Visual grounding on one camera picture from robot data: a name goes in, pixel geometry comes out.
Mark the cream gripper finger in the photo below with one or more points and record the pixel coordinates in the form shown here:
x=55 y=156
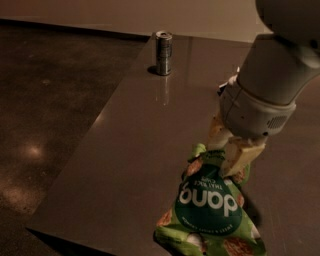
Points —
x=218 y=134
x=239 y=152

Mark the silver redbull can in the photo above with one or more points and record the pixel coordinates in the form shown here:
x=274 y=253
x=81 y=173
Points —
x=164 y=41

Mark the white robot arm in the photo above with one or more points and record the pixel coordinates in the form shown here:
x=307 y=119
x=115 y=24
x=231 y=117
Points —
x=281 y=63

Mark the blue vinegar chip bag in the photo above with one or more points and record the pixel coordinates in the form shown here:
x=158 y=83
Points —
x=222 y=86

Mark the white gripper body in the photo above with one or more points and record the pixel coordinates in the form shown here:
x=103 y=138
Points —
x=252 y=114

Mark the green rice chip bag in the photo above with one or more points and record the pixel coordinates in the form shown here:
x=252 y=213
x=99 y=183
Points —
x=207 y=217

